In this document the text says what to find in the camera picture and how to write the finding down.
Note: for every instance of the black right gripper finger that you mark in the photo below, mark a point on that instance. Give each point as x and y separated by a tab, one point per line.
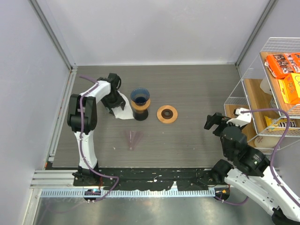
214	119
218	131

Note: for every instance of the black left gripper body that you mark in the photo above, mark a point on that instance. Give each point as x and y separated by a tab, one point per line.
113	99

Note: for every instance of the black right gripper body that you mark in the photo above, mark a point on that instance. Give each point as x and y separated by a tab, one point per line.
224	122

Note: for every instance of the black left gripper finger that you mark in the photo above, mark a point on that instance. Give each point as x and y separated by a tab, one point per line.
109	108
121	103

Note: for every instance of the white paper coffee filter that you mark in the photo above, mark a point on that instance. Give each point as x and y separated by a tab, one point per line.
126	113

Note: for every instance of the blue glass dripper cone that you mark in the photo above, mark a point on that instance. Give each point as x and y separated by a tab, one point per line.
140	95

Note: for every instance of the bamboo dripper ring holder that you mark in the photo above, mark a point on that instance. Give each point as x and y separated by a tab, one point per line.
143	107

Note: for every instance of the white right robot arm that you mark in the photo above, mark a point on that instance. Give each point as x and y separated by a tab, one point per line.
250	171

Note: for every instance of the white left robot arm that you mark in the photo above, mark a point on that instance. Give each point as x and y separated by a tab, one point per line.
82	116

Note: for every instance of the yellow candy bag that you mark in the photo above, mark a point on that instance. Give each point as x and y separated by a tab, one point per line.
280	123

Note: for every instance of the yellow orange snack box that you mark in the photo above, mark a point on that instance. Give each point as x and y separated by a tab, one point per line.
290	88

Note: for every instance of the orange snack bag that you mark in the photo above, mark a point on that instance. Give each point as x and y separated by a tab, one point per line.
282	64

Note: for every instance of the white wire shelf rack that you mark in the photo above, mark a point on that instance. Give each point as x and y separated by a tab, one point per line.
259	91

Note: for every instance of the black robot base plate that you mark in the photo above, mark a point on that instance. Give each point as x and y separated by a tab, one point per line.
152	179

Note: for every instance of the white slotted cable duct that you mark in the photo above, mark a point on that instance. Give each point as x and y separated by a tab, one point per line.
84	192

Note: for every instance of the aluminium frame rail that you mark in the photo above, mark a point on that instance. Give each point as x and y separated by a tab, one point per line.
52	179

